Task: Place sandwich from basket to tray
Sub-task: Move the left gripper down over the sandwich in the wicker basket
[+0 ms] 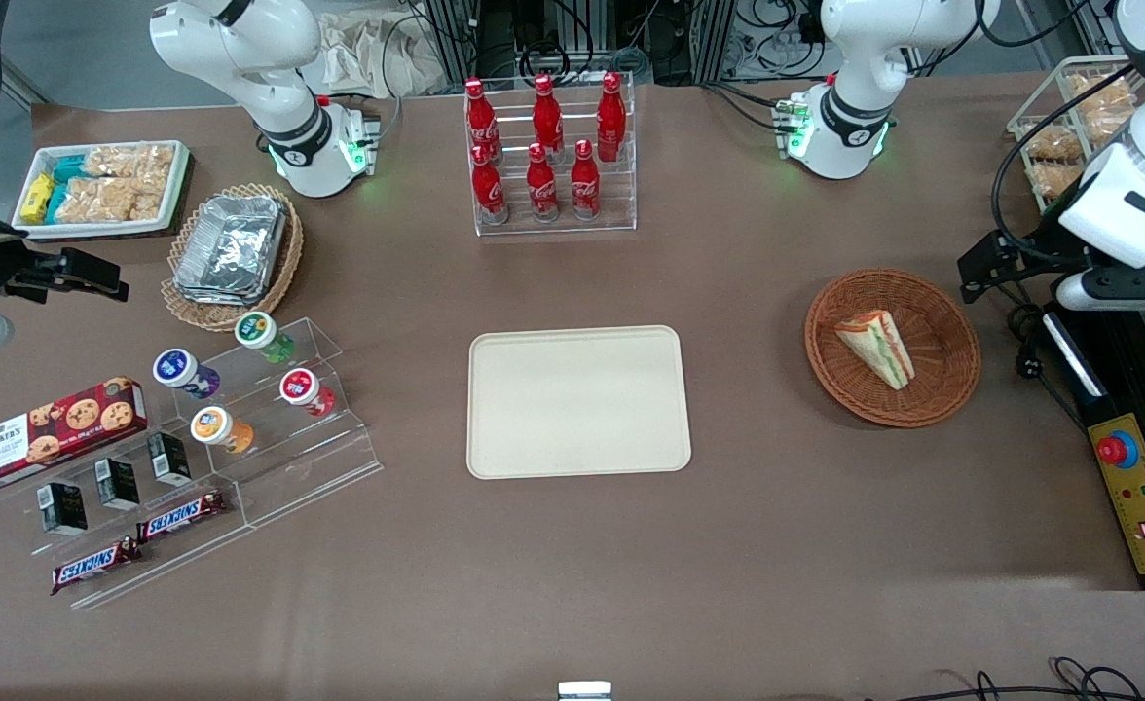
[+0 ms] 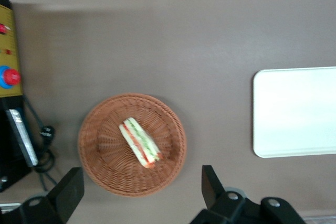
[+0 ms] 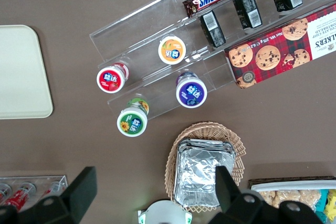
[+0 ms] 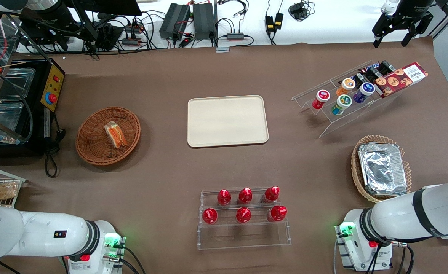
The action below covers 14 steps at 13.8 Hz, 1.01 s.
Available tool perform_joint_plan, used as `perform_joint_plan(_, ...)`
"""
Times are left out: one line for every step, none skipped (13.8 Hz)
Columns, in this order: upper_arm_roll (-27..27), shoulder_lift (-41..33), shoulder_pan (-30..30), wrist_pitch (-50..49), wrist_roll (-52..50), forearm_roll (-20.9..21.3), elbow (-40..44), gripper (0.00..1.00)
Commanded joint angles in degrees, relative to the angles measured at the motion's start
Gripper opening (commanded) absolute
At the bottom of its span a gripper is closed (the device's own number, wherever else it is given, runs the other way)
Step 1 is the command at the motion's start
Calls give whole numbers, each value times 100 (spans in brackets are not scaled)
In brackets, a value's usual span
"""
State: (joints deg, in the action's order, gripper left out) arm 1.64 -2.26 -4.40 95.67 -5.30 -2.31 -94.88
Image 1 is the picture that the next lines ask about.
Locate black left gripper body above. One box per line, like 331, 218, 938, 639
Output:
1018, 220, 1095, 285

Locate triangular sandwich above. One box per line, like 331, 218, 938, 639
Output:
833, 310, 916, 391

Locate brown round wicker basket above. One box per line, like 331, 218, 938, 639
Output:
804, 269, 982, 429

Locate white rectangular snack tray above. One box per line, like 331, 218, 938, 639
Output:
12, 140, 192, 240

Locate light oval wicker basket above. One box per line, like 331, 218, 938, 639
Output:
161, 183, 305, 333

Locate cream plastic tray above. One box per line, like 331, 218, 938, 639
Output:
466, 325, 692, 481

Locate clear rice cracker bag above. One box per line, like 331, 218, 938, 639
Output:
86, 144, 176, 182
55, 177, 140, 225
130, 175, 170, 221

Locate bagged fried snack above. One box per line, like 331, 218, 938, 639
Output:
1025, 127, 1086, 163
1064, 73, 1134, 108
1030, 161, 1086, 202
1084, 102, 1140, 143

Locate yellow snack packet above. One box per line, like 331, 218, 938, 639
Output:
19, 173, 55, 225

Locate purple lidded drink cup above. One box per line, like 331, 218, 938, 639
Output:
152, 348, 221, 400

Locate black appliance base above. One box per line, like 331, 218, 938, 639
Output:
1040, 292, 1145, 592

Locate red Walkers cookie box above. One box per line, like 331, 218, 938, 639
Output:
0, 376, 148, 494

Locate stack of foil containers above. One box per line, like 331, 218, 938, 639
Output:
173, 195, 288, 307

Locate green lidded drink cup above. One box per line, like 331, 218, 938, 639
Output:
235, 311, 296, 365

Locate small black box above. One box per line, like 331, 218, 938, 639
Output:
147, 431, 192, 488
37, 482, 89, 536
93, 458, 141, 512

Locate orange lidded drink cup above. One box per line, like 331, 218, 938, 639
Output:
190, 406, 255, 456

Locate red lidded drink cup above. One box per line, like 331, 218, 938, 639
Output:
278, 367, 337, 418

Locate Snickers chocolate bar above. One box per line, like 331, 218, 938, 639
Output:
136, 490, 228, 544
51, 538, 142, 596

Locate yellow emergency stop box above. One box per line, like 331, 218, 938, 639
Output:
1087, 413, 1145, 577

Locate clear acrylic step display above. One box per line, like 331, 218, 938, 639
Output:
0, 316, 385, 612

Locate crumpled beige bag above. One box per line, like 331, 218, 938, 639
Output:
317, 10, 449, 98

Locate clear acrylic bottle rack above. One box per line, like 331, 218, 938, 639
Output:
462, 72, 639, 239

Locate red cola bottle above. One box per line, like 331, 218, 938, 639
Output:
596, 71, 627, 164
532, 74, 566, 162
471, 144, 510, 227
526, 142, 560, 223
571, 139, 602, 221
463, 78, 503, 165

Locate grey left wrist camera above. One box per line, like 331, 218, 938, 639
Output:
1053, 265, 1145, 314

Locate black power cable with plug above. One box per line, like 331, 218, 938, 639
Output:
1006, 300, 1090, 429

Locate white wire rack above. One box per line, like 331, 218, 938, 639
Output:
1007, 55, 1145, 213

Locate black floor cables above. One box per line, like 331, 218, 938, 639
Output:
869, 656, 1145, 701

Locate aluminium equipment frame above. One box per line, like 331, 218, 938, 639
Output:
422, 0, 827, 87

